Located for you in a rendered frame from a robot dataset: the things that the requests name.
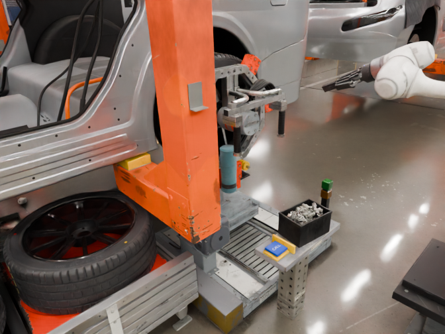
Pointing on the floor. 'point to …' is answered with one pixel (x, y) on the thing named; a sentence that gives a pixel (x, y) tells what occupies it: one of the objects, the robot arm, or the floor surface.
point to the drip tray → (6, 222)
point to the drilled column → (293, 289)
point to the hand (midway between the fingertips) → (330, 86)
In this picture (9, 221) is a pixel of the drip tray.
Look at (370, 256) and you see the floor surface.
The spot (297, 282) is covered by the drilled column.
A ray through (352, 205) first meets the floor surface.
